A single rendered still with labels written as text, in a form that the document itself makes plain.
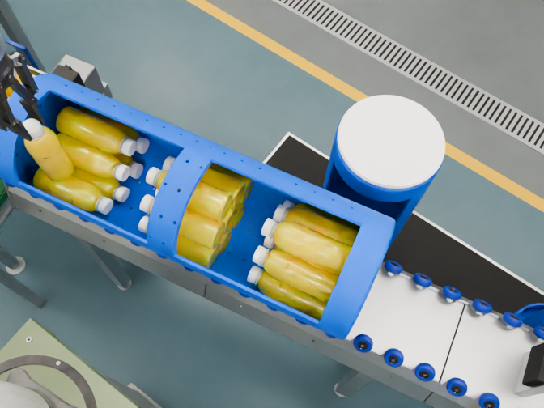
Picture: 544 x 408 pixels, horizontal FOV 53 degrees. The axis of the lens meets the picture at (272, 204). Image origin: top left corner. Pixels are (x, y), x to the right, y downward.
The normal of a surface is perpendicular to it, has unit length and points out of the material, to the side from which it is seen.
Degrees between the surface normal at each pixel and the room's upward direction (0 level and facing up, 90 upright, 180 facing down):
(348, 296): 39
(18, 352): 1
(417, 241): 0
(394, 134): 0
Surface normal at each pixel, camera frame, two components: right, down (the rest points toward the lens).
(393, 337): 0.02, -0.41
